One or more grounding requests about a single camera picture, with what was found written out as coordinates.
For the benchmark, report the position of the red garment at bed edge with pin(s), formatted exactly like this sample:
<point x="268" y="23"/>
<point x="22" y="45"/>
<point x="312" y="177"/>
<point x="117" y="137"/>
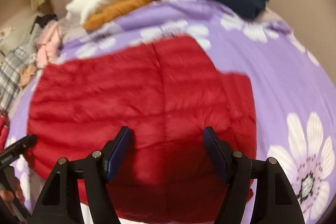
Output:
<point x="4" y="129"/>

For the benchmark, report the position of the pink garment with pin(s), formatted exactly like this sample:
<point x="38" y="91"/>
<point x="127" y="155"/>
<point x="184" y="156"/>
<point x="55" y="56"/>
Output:
<point x="48" y="44"/>

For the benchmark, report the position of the left hand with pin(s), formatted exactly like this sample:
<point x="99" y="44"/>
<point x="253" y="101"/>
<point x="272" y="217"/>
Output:
<point x="9" y="195"/>

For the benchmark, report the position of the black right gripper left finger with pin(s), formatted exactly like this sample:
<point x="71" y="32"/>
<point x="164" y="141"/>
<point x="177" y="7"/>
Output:
<point x="59" y="200"/>

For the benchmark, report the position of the purple floral bed cover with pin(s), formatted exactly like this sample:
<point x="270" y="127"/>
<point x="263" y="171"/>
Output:
<point x="293" y="96"/>

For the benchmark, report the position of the orange folded garment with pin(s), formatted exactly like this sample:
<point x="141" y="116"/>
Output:
<point x="112" y="12"/>

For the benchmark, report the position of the red quilted down jacket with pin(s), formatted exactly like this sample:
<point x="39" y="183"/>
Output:
<point x="167" y="92"/>

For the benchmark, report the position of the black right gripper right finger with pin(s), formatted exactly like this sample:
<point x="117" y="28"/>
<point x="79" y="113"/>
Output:
<point x="275" y="199"/>

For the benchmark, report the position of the grey plaid garment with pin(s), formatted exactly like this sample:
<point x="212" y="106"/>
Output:
<point x="14" y="61"/>

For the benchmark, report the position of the tan crumpled garment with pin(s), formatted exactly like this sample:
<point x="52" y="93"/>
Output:
<point x="26" y="75"/>

